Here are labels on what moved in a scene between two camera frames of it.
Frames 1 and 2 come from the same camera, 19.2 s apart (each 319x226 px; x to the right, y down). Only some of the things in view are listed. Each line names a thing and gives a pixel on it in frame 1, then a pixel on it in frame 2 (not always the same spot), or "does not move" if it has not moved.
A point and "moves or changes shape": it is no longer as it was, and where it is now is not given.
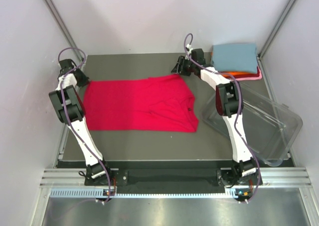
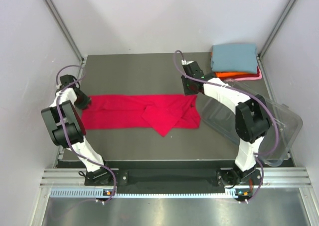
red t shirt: [164, 103] moves or changes shape
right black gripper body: [188, 67] -> [188, 88]
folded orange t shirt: [234, 73] does not move
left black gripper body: [83, 79] -> [83, 100]
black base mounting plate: [161, 177] does not move
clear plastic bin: [271, 126] does not move
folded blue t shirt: [236, 57] does not move
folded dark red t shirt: [256, 74] does not move
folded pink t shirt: [254, 78] does not move
